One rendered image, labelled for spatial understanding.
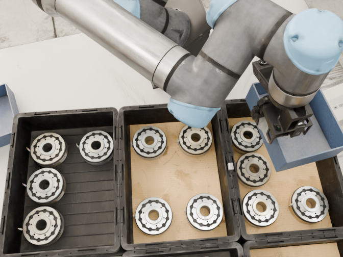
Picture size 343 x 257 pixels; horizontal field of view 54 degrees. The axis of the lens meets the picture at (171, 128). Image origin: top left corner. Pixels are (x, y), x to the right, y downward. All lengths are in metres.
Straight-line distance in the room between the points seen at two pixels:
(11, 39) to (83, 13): 1.94
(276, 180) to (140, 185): 0.41
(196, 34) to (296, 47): 0.68
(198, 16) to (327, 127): 0.54
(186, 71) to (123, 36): 0.12
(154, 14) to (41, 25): 1.57
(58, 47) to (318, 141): 1.03
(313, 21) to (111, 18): 0.30
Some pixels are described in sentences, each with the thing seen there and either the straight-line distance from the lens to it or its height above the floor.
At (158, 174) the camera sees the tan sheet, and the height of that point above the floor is 0.83.
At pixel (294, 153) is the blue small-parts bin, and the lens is 0.83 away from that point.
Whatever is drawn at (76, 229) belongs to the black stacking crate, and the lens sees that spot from 1.01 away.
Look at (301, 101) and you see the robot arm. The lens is 0.56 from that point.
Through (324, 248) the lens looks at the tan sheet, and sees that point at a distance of 1.07.
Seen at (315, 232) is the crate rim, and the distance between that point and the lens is 0.95.
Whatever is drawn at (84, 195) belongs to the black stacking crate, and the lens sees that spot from 1.02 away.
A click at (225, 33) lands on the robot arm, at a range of 0.50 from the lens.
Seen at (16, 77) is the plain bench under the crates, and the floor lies 0.70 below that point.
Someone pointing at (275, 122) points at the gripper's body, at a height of 1.26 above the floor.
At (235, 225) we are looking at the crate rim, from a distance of 0.90.
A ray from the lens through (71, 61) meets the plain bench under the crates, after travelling 1.40.
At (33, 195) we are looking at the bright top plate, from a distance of 1.04.
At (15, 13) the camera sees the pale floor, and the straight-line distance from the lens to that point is 2.66.
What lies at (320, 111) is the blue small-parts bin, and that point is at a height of 1.10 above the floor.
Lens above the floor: 1.80
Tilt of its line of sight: 66 degrees down
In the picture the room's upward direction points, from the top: 2 degrees clockwise
